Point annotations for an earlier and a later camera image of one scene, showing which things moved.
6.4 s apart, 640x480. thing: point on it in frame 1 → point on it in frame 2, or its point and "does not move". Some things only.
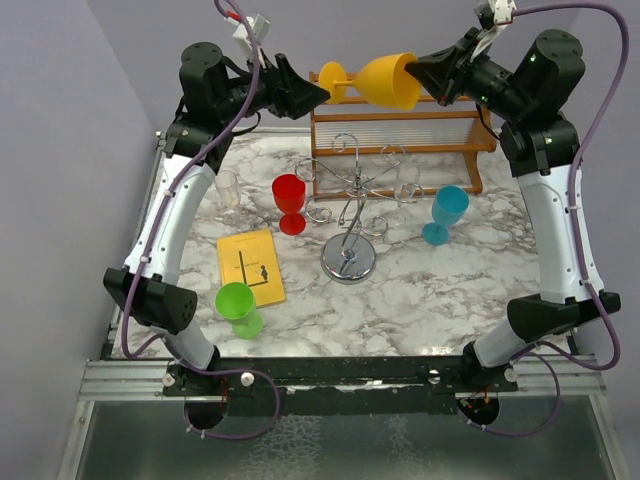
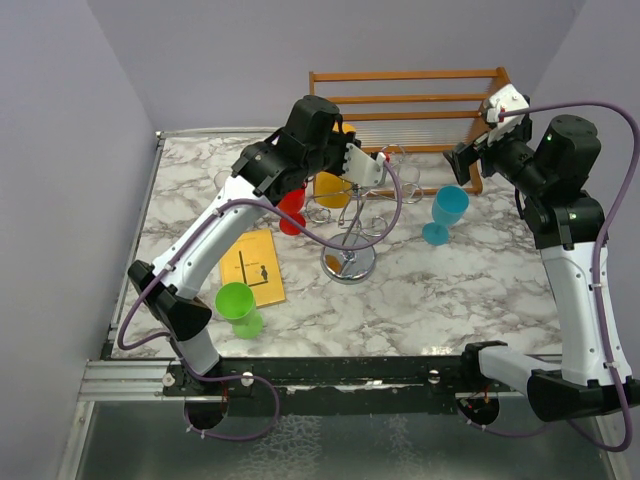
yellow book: x=251 y=259 does not move
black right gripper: x=436 y=73 → x=478 y=148
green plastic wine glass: x=236 y=303 does not move
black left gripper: x=288 y=92 → x=342 y=139
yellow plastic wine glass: x=382 y=79 → x=333 y=190
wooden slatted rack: x=363 y=149 does not move
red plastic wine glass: x=289 y=192 does not move
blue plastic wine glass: x=448 y=207 does not move
